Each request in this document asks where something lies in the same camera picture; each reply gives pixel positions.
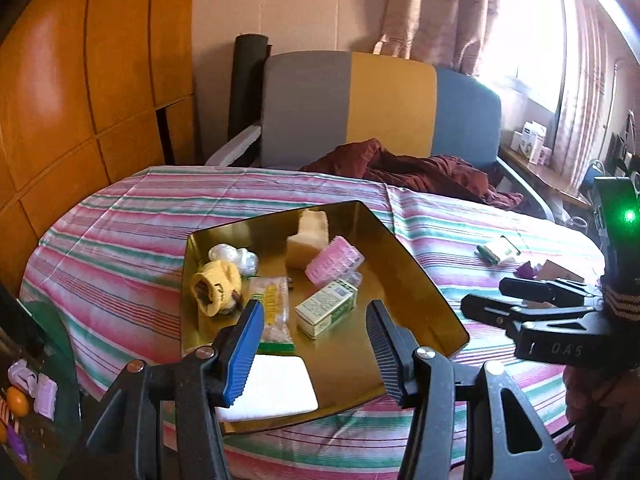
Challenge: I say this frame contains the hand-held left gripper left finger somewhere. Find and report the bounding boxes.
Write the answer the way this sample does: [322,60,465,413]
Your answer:
[60,299,266,480]

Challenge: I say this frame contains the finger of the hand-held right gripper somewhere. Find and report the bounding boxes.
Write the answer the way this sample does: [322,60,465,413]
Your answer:
[500,277,601,308]
[460,294,617,363]

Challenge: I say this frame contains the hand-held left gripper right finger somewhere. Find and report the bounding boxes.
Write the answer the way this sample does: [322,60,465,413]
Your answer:
[365,299,573,480]

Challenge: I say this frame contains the tall cream box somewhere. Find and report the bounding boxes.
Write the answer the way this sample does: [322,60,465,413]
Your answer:
[537,260,586,283]

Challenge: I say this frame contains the gold metal tray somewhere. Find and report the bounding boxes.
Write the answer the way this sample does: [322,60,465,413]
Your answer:
[180,200,471,436]

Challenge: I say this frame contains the small green white box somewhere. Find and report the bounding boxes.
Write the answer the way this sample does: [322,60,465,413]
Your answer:
[475,236,523,265]

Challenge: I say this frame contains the white foam block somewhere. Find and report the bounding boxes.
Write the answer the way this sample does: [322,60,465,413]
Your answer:
[215,354,319,423]

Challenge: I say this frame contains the clear snack packet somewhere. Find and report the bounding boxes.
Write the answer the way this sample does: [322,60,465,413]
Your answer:
[248,276,296,353]

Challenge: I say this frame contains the yellow knitted sock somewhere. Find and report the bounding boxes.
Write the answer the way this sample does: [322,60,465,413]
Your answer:
[191,260,244,317]

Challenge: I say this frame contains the green and white box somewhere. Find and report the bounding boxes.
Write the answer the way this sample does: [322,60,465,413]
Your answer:
[294,280,360,341]

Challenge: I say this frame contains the white plastic bundle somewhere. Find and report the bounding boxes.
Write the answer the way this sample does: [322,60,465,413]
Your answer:
[207,243,260,277]

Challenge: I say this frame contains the yellow sponge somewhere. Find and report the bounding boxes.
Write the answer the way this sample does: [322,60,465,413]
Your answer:
[286,209,331,272]

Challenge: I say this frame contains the person's right forearm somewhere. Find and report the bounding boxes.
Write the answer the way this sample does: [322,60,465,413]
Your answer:
[562,282,640,468]

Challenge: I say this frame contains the wooden desk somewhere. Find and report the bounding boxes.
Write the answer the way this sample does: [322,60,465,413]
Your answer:
[500,145,593,211]

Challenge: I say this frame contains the white printed box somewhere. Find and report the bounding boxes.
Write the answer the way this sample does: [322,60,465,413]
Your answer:
[512,122,548,162]

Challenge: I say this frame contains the pink patterned curtain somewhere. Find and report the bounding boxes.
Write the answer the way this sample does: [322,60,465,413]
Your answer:
[372,0,503,73]
[552,0,631,196]

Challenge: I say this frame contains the maroon jacket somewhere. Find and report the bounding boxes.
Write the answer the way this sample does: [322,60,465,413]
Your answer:
[299,138,526,210]

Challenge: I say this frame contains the striped tablecloth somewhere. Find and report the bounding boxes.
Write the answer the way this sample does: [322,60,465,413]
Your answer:
[20,165,608,480]

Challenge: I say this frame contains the green glass side table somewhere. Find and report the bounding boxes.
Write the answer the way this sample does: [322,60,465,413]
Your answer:
[0,280,83,480]

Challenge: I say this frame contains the pink plastic item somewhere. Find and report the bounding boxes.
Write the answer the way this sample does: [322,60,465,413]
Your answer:
[32,375,58,418]

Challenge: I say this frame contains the white plastic item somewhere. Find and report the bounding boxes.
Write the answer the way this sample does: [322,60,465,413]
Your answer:
[7,359,38,391]

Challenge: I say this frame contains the grey yellow blue chair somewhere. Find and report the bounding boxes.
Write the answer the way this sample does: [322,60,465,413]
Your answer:
[205,51,556,221]

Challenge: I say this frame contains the orange fruit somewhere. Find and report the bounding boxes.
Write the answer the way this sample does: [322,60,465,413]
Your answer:
[6,387,28,417]

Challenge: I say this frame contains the purple plastic item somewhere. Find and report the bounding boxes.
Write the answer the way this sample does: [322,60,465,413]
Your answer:
[5,427,28,463]

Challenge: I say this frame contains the black rolled mat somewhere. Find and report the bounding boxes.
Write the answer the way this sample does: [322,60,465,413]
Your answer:
[227,34,269,142]

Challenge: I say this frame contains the wooden wardrobe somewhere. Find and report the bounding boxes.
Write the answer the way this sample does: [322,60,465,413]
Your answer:
[0,0,201,281]

